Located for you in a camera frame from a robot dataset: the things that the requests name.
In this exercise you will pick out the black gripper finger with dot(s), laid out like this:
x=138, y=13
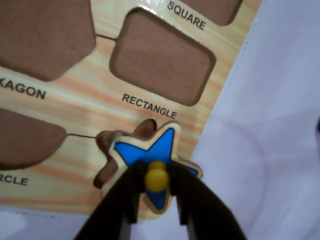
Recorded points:
x=120, y=197
x=200, y=202

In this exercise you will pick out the blue star puzzle piece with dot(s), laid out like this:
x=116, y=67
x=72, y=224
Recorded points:
x=160, y=147

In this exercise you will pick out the wooden shape puzzle board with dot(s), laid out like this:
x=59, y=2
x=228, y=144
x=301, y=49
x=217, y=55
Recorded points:
x=87, y=107

